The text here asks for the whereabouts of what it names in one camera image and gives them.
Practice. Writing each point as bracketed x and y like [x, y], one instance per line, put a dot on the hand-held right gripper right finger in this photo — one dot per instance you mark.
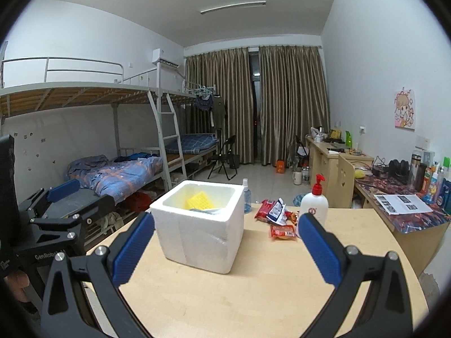
[319, 250]

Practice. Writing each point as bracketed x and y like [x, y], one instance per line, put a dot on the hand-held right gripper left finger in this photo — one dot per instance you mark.
[135, 250]

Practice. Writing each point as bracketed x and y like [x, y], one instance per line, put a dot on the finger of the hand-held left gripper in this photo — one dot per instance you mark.
[98, 206]
[63, 189]

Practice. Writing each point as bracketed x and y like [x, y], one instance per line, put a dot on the white foam box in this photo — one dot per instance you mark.
[201, 239]

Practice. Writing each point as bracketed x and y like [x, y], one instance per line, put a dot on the yellow foam fruit net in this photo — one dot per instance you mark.
[201, 202]

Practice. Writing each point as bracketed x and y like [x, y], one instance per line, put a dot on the person's left hand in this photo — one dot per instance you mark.
[16, 283]

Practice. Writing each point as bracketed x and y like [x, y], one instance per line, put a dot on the beige cloth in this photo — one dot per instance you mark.
[109, 220]

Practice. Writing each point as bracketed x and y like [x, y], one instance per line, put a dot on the grey-blue crumpled cloth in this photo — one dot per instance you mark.
[88, 163]

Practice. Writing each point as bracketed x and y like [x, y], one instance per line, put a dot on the blue patterned quilt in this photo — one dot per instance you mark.
[123, 176]

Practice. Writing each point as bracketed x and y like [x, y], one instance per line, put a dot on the orange-red sausage packet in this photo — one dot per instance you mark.
[283, 231]

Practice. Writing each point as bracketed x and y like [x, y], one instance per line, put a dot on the red bag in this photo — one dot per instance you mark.
[139, 202]

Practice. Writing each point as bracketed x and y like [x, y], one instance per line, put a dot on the white lotion pump bottle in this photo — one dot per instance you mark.
[313, 207]

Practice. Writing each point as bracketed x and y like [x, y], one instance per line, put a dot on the red snack packet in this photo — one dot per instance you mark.
[263, 211]
[292, 215]

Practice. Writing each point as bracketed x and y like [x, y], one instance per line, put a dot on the wooden chair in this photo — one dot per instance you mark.
[347, 183]

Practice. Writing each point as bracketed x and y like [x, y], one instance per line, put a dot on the dark patterned desk mat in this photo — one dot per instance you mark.
[387, 220]

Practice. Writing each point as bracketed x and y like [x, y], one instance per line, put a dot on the white jug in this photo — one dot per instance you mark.
[297, 176]

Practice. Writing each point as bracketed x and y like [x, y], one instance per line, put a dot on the wooden desk with drawers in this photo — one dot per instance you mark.
[324, 169]

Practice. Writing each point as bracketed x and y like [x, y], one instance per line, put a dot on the yellow sponge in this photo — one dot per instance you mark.
[359, 173]

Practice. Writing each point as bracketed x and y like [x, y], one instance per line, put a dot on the clear spray bottle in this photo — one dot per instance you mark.
[246, 197]

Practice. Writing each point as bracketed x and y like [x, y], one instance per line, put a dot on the orange bucket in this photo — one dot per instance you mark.
[280, 166]

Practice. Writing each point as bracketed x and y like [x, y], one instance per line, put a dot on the white printed paper sheet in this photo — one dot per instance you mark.
[401, 202]

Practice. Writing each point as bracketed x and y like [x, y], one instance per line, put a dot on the white metal bunk bed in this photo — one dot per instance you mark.
[178, 99]
[70, 91]

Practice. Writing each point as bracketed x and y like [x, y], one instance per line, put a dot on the wooden desk with patterned mat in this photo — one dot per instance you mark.
[419, 246]

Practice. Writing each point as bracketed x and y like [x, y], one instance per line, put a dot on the white metal ladder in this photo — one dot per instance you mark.
[169, 123]

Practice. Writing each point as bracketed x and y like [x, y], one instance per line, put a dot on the black headphones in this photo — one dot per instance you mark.
[398, 169]

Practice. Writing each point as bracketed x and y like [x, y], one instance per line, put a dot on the green bottle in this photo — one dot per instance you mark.
[348, 139]

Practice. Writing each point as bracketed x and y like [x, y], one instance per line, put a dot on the blue plaid bedding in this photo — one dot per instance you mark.
[197, 142]

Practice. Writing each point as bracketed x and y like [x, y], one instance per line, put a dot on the yellow box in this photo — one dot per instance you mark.
[334, 133]

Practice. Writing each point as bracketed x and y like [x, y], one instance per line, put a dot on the white kettle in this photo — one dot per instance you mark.
[319, 132]

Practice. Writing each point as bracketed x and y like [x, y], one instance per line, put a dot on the black folding chair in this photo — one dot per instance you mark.
[225, 160]

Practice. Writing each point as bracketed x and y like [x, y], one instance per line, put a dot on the row of toiletry bottles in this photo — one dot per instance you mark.
[437, 179]

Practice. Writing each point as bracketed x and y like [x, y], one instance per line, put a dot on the brown curtain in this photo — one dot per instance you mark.
[220, 105]
[294, 105]

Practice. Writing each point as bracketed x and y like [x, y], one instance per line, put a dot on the dark hanging clothes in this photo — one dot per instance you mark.
[211, 109]

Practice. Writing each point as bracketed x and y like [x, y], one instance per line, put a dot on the white air conditioner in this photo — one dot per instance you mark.
[164, 58]

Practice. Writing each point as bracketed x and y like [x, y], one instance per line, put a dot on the ceiling tube light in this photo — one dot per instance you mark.
[232, 7]

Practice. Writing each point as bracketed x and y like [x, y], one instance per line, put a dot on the white wall socket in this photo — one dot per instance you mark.
[422, 142]

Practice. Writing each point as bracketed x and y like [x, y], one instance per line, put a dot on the pink cartoon wall poster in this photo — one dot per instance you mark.
[405, 107]

